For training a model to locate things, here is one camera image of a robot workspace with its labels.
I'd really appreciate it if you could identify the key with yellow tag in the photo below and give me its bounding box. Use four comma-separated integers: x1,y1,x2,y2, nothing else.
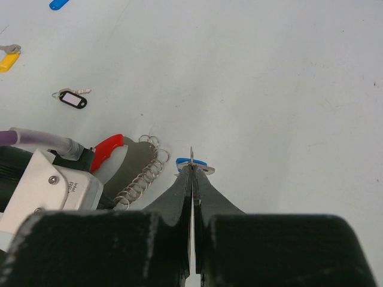
1,44,22,73

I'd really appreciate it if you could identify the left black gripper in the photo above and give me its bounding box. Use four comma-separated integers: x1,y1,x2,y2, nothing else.
1,146,32,213

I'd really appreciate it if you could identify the key with black tag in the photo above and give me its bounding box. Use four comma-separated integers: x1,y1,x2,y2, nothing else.
51,88,92,109

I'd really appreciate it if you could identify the red-handled metal key holder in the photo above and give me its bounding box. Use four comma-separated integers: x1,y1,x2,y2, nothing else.
91,134,170,210

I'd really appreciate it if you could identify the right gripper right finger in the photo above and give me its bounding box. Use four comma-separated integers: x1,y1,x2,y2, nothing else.
193,168,376,286

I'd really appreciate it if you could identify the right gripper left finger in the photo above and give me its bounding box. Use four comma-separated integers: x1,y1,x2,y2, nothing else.
1,167,192,286

